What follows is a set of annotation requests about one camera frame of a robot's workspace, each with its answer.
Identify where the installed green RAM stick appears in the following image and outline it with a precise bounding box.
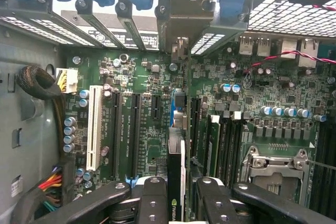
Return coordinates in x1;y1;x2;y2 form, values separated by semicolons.
207;115;221;179

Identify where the black expansion slot blue latch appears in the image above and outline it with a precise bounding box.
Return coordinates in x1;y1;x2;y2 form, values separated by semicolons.
125;93;142;186

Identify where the metal CPU socket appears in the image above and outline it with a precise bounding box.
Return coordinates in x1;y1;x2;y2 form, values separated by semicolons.
241;146;310;204

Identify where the black long expansion slot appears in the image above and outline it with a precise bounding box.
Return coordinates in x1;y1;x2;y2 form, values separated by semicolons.
191;97;202;156
111;91;123;180

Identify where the white PCI expansion slot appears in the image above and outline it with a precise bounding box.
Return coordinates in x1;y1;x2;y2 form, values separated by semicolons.
86;84;103;171

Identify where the short black expansion slot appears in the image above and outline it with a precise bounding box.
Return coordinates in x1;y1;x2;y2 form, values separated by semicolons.
151;94;162;120

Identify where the thin metal locking lever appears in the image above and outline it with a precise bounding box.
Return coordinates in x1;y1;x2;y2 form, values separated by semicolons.
307;159;336;170

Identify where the green motherboard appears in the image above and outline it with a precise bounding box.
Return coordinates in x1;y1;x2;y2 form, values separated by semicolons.
64;35;336;224

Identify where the black open PC case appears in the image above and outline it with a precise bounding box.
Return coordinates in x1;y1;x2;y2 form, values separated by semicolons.
0;0;336;224

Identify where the white power connector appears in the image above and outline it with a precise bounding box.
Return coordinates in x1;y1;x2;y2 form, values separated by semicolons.
56;68;79;95

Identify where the coloured power wire bundle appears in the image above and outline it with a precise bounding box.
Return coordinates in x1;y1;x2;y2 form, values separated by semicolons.
38;166;64;210

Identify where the red black twisted wire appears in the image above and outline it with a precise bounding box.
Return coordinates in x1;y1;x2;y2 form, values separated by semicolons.
244;5;336;74

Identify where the black sleeved power cable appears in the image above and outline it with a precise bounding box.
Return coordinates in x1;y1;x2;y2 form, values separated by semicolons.
15;65;66;156

